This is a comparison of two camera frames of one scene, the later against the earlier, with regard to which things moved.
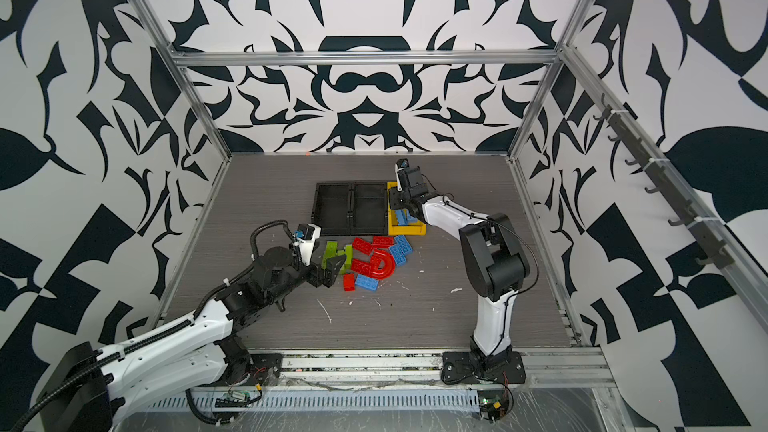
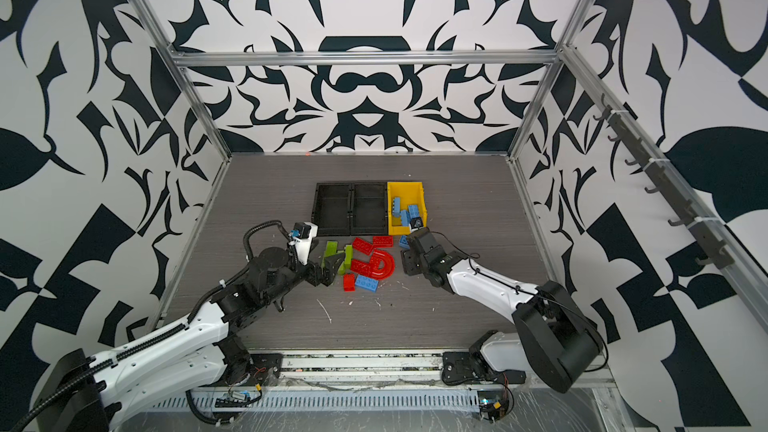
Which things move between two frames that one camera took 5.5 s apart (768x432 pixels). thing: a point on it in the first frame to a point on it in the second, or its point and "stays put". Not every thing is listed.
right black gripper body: x=399 y=200 to x=412 y=264
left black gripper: x=328 y=274 stays put
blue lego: x=368 y=283 stays put
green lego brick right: x=346 y=268 stays put
